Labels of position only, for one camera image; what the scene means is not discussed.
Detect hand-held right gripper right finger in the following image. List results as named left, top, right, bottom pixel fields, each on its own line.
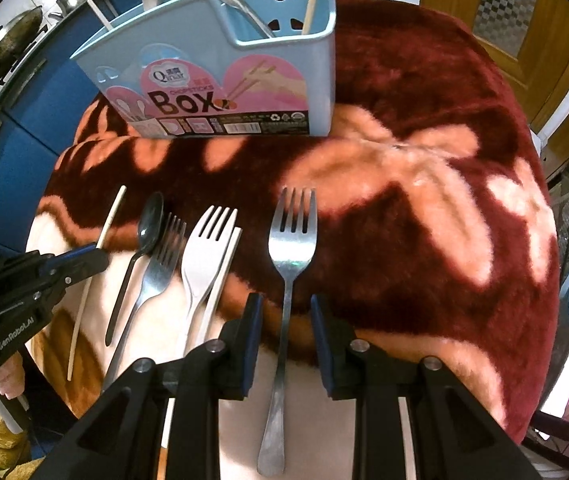
left=311, top=293, right=550, bottom=480

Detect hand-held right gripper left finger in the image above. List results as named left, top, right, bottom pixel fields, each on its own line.
left=29, top=292, right=266, bottom=480

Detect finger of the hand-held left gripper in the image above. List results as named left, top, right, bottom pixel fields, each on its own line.
left=39, top=242, right=100, bottom=265
left=62, top=248, right=110, bottom=286

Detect large metal fork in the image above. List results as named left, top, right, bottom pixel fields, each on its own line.
left=257, top=186, right=318, bottom=477

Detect light blue plastic utensil box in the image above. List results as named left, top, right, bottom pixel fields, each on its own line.
left=72, top=0, right=338, bottom=140

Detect small metal fork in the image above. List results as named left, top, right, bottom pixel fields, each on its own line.
left=100, top=212, right=188, bottom=393

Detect dark plastic spoon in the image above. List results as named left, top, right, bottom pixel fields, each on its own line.
left=105, top=191, right=166, bottom=347

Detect white flat plastic stick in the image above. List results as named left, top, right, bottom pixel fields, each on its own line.
left=198, top=226, right=244, bottom=343

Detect blue base cabinets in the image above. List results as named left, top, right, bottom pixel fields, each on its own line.
left=0, top=0, right=135, bottom=226

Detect white plastic fork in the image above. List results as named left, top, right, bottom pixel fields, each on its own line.
left=180, top=205, right=238, bottom=358

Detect red floral blanket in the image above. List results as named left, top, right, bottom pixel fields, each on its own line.
left=24, top=0, right=563, bottom=480

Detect metal wok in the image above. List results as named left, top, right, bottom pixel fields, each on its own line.
left=0, top=5, right=45, bottom=88

